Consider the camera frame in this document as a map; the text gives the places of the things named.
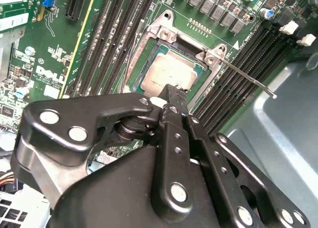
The silver green CPU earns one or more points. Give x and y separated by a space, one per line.
169 69

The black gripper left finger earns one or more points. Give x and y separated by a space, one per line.
62 118

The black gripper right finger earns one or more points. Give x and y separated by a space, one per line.
213 162

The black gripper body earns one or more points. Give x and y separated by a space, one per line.
111 193

